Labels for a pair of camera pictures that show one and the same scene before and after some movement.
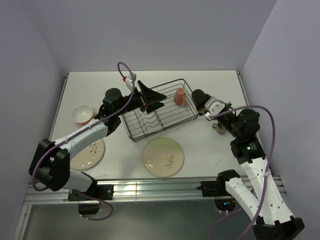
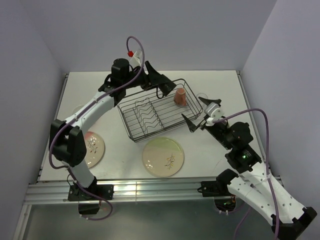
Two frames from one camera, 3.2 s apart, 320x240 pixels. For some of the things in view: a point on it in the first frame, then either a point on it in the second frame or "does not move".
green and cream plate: (163, 157) does not move
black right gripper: (228, 104) -> (192, 126)
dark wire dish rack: (180, 107) does not move
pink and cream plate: (88, 156) does not move
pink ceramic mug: (180, 96) does not move
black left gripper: (150, 97) -> (155, 78)
